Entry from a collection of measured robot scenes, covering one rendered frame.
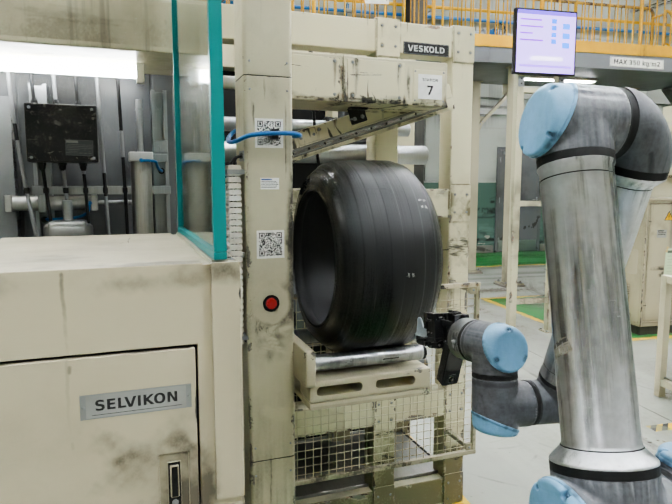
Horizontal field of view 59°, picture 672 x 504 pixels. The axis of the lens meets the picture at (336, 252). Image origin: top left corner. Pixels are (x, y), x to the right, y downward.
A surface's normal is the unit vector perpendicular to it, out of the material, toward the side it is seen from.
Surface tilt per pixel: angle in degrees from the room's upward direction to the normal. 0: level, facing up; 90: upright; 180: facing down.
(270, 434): 90
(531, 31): 90
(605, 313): 76
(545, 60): 90
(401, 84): 90
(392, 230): 69
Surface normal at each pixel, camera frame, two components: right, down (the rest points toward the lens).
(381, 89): 0.35, 0.11
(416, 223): 0.32, -0.28
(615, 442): -0.04, -0.14
